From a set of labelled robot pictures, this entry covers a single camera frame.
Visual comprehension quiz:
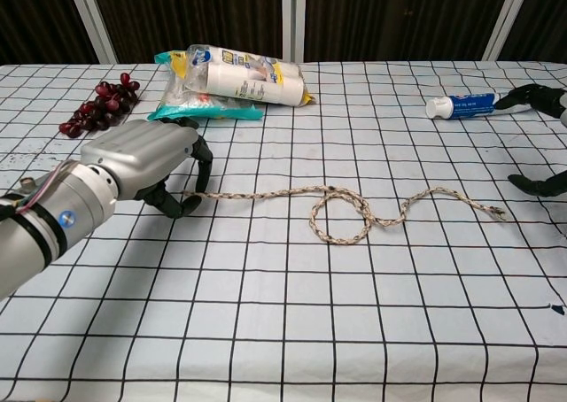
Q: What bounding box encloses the clear pack of paper cups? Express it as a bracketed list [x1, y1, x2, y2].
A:
[183, 43, 316, 108]

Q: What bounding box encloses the dark red grape bunch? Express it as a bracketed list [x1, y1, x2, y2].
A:
[58, 72, 141, 138]

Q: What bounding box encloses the white blue toothpaste tube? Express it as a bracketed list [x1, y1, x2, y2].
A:
[425, 91, 532, 120]

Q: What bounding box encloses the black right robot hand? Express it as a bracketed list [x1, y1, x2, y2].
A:
[493, 82, 567, 199]

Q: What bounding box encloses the beige braided rope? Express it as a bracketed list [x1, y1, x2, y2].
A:
[182, 183, 508, 247]

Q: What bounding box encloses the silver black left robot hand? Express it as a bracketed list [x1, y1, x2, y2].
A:
[80, 118, 215, 220]

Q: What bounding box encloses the white black grid tablecloth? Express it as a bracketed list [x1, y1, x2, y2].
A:
[0, 59, 567, 402]

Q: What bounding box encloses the thin wrist wire bundle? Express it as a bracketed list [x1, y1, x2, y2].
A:
[17, 161, 74, 211]

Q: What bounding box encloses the white metal frame post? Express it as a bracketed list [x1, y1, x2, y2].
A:
[482, 0, 535, 62]
[282, 0, 307, 64]
[66, 0, 119, 65]

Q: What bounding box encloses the teal plastic snack bag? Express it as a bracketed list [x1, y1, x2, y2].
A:
[146, 50, 266, 122]

